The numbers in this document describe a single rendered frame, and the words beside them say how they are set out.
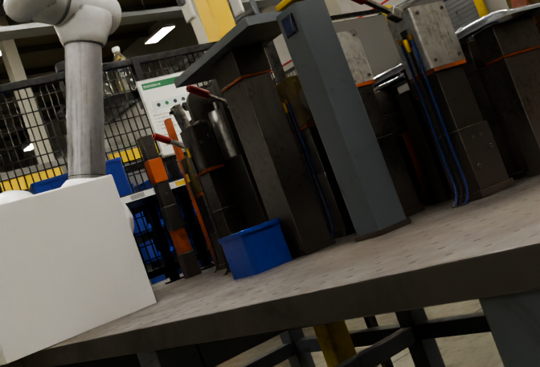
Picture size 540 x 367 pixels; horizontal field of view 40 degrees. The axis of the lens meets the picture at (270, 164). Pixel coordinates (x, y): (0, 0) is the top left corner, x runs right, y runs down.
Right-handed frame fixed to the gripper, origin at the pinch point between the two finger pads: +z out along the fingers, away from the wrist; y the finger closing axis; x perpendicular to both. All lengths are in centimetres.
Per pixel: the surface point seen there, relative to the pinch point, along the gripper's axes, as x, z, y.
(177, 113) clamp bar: -64, 6, -28
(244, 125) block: -0.4, 25.3, 2.6
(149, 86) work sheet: -115, -17, -58
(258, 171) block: -1.6, 35.3, 2.4
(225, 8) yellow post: -111, -44, -104
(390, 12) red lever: 38.5, 18.2, -5.5
